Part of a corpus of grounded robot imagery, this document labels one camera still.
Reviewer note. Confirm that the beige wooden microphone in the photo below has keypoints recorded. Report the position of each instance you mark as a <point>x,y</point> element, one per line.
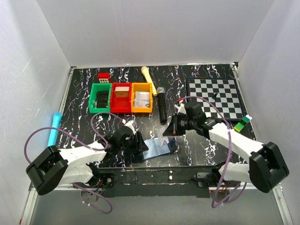
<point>146,74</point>

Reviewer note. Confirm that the black object in green bin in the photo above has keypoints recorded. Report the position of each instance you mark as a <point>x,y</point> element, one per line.
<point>102,99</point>

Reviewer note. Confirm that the yellow plastic bin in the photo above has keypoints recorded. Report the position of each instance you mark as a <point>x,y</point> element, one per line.
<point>141,86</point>

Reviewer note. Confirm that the navy blue card holder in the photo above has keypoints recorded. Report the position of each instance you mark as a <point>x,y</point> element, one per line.
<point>155,150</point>

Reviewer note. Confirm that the black white chessboard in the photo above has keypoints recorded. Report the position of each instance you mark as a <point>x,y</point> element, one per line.
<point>217,97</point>

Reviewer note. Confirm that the light blue toy microphone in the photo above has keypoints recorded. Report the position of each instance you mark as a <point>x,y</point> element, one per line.
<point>56,119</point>

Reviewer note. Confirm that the yellow green brick stack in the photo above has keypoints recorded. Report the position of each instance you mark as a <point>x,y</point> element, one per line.
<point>242,123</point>

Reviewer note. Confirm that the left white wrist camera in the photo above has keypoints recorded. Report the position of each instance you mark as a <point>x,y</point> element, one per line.
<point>132,125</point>

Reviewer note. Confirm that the black microphone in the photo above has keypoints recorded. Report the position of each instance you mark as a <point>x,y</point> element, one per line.
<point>161,105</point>

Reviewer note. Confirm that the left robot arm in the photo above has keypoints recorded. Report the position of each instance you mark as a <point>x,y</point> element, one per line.
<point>54,167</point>

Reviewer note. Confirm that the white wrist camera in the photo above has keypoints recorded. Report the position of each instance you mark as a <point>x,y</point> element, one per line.
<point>132,125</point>
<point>180,108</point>

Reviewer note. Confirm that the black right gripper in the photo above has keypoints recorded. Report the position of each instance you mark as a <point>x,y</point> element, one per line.
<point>175,125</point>

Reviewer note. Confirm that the orange cards in red bin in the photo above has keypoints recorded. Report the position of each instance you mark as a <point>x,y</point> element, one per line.
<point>121,91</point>

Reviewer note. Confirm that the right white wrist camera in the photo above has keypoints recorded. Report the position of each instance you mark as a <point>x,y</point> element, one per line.
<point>180,108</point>

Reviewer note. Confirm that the red plastic bin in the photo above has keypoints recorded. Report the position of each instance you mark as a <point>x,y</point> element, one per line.
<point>120,104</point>

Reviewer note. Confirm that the green plastic bin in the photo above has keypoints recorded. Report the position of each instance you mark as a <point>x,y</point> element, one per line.
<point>94,89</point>

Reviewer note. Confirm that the white cards in yellow bin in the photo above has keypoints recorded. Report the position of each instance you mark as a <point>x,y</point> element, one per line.
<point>142,99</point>

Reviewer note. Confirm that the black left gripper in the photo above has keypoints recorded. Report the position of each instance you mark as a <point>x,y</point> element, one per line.
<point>137,142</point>

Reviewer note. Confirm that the white VIP credit card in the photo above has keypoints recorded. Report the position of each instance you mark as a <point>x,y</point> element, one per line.
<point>163,140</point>

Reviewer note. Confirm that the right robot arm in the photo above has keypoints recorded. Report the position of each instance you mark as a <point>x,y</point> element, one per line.
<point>265,166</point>

